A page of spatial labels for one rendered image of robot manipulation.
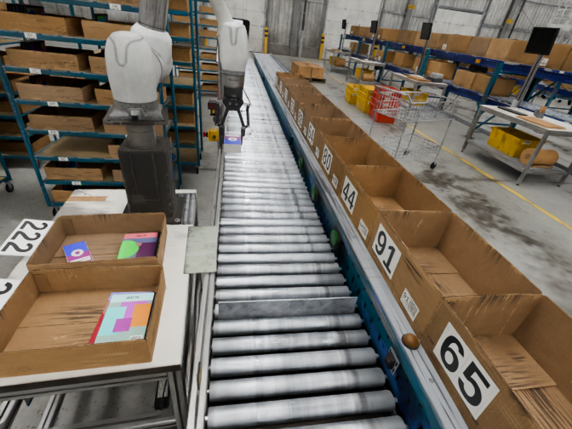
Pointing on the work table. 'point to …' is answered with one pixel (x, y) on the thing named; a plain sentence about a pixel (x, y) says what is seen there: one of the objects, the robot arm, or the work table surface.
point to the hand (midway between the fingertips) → (232, 136)
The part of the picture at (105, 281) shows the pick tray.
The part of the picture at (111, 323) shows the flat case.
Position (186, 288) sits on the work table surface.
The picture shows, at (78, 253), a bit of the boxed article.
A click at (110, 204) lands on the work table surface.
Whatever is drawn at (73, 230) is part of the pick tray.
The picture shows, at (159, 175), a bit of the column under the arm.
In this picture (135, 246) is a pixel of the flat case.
